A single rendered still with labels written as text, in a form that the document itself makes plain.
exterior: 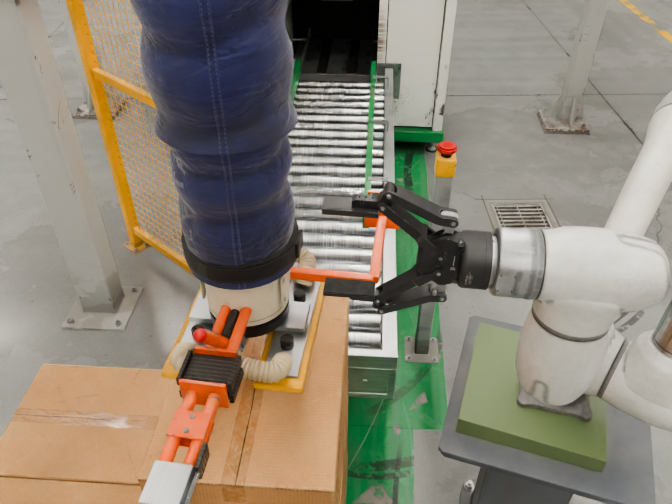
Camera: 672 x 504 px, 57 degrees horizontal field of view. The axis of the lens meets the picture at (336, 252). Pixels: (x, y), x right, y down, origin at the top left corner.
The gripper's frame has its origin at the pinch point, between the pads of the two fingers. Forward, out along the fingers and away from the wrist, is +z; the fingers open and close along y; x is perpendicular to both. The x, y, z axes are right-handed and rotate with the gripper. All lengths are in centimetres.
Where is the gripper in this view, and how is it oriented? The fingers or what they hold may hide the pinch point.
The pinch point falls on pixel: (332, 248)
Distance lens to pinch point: 80.2
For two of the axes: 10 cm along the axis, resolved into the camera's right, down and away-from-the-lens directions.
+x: 1.2, -6.2, 7.7
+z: -9.9, -0.8, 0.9
